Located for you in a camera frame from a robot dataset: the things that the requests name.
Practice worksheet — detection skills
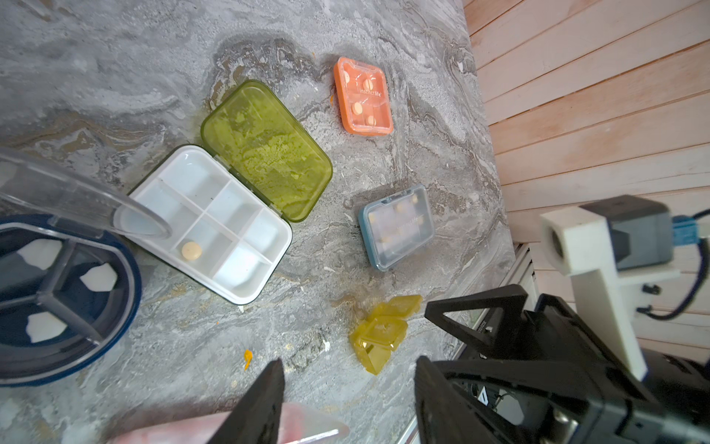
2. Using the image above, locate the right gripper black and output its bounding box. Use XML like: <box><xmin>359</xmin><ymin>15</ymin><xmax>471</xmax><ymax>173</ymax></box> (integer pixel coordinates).
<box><xmin>425</xmin><ymin>284</ymin><xmax>709</xmax><ymax>443</ymax></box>

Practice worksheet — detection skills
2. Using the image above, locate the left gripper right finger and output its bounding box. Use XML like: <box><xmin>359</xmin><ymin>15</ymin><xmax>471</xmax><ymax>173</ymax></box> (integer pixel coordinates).
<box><xmin>414</xmin><ymin>356</ymin><xmax>497</xmax><ymax>444</ymax></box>

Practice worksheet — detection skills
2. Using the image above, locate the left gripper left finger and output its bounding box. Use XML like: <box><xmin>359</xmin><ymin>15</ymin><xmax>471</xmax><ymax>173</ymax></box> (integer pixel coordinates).
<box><xmin>207</xmin><ymin>359</ymin><xmax>285</xmax><ymax>444</ymax></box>

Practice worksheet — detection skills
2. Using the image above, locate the pink pillbox clear lid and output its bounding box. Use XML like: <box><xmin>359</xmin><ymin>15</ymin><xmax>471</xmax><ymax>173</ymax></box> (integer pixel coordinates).
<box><xmin>108</xmin><ymin>403</ymin><xmax>349</xmax><ymax>443</ymax></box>

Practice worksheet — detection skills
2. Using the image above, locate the small yellow transparent pillbox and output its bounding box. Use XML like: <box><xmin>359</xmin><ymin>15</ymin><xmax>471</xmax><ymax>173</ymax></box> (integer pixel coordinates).
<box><xmin>349</xmin><ymin>295</ymin><xmax>423</xmax><ymax>375</ymax></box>

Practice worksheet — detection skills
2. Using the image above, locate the blue pillbox clear lid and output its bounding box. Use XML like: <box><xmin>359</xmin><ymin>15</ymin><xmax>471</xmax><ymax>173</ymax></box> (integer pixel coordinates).
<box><xmin>358</xmin><ymin>184</ymin><xmax>436</xmax><ymax>272</ymax></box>

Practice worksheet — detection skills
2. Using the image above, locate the orange small pillbox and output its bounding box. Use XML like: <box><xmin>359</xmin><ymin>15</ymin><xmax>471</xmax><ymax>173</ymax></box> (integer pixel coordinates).
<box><xmin>334</xmin><ymin>57</ymin><xmax>394</xmax><ymax>136</ymax></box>

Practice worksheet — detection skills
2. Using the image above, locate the green lid white pillbox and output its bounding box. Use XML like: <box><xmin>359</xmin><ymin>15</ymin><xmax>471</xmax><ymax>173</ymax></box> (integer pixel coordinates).
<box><xmin>113</xmin><ymin>80</ymin><xmax>333</xmax><ymax>305</ymax></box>

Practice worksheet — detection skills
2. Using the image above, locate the round dark blue pillbox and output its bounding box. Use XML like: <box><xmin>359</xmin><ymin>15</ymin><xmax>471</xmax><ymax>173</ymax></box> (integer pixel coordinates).
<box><xmin>1</xmin><ymin>148</ymin><xmax>173</xmax><ymax>388</ymax></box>

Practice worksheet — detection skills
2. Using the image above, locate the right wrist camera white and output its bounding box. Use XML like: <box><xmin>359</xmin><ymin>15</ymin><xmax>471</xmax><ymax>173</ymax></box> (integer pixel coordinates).
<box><xmin>541</xmin><ymin>195</ymin><xmax>680</xmax><ymax>380</ymax></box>

